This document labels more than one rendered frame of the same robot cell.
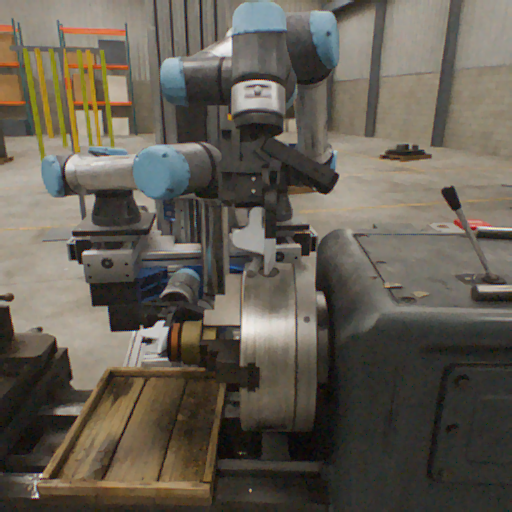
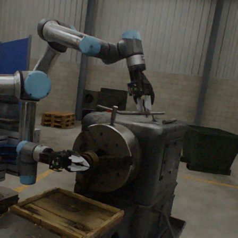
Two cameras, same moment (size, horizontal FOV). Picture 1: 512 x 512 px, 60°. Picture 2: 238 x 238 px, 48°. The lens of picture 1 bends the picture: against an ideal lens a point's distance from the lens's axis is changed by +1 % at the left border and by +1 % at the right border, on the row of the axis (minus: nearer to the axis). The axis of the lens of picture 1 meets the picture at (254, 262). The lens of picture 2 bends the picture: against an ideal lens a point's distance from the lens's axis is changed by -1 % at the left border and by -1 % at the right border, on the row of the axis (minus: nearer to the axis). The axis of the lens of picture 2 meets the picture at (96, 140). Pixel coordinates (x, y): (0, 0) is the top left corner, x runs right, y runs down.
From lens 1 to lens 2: 1.11 m
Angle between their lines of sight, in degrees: 60
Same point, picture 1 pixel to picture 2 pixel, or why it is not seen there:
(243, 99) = (141, 60)
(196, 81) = (103, 48)
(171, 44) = not seen: outside the picture
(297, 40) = not seen: hidden behind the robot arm
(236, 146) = (139, 75)
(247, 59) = (139, 48)
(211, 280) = not seen: hidden behind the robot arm
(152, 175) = (39, 85)
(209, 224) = (32, 115)
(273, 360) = (135, 152)
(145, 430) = (71, 214)
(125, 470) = (92, 224)
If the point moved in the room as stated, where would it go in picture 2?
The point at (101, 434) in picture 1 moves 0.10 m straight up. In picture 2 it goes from (60, 222) to (63, 197)
